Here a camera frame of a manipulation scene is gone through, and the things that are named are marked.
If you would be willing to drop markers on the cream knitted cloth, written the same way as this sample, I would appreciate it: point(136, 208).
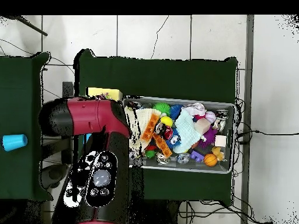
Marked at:
point(143, 116)

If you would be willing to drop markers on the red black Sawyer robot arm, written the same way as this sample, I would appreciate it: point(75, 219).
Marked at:
point(86, 114)

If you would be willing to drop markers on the blue plastic cup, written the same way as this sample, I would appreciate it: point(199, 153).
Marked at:
point(14, 142)

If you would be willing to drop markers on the dark grey rod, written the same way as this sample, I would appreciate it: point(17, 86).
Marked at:
point(35, 28)

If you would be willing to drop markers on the wooden box with three holes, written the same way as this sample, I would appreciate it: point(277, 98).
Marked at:
point(112, 92)

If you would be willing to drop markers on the orange basketball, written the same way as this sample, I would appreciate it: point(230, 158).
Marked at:
point(210, 160)

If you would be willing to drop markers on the mint knitted cloth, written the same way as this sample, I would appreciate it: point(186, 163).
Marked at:
point(186, 133)

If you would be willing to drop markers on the green spiky ball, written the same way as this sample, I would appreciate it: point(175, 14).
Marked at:
point(161, 108)

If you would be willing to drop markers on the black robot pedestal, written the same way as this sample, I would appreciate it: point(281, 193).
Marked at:
point(161, 213)

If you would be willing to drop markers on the shallow mesh bin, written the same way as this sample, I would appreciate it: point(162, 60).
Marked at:
point(224, 168)

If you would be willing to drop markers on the green covered side table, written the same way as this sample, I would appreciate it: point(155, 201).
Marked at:
point(18, 93)

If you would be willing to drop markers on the yellow ball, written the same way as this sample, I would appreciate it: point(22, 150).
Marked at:
point(166, 121)

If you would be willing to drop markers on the white baseball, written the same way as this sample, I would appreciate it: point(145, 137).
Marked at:
point(210, 117)

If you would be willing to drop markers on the dark green tablecloth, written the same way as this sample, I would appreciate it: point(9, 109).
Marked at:
point(163, 79)

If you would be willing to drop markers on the orange plastic brick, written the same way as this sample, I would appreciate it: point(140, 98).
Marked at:
point(162, 145)
point(150, 127)

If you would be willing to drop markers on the blue spiky ball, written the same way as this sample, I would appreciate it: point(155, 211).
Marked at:
point(175, 111)

